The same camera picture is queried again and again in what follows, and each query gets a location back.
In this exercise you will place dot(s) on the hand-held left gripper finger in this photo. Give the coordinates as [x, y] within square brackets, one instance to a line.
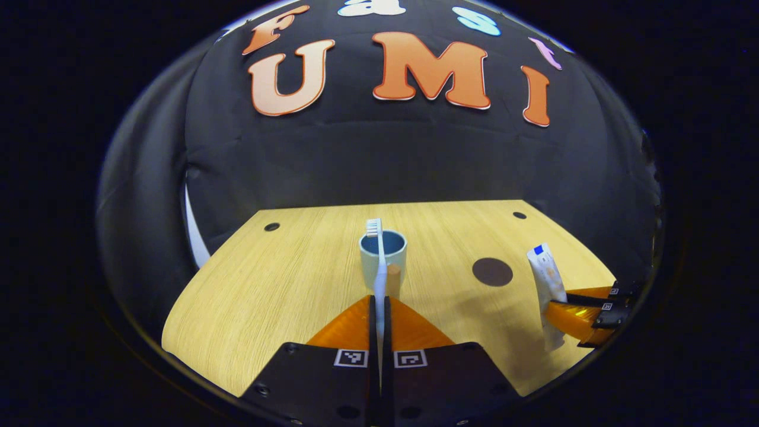
[386, 338]
[373, 338]

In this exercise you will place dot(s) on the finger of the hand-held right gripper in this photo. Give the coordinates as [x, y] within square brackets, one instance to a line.
[593, 298]
[575, 320]

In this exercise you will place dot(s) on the white toothpaste tube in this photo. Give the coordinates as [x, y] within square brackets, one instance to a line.
[548, 279]

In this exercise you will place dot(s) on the white toothbrush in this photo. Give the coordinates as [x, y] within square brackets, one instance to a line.
[380, 279]

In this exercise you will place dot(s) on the dark brown round coaster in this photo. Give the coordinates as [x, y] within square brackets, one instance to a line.
[492, 271]

